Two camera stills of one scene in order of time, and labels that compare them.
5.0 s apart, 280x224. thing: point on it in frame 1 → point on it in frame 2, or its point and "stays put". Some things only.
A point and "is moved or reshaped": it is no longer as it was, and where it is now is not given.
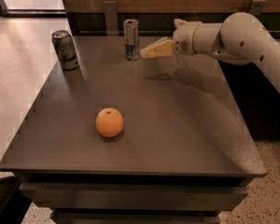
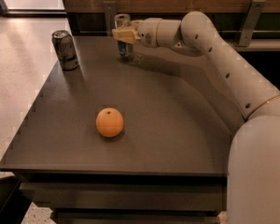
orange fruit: (109, 122) stays put
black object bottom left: (8, 203) stays put
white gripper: (185, 37) → (148, 32)
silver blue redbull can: (132, 38) is moved or reshaped
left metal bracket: (111, 18) stays put
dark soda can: (65, 49) stays put
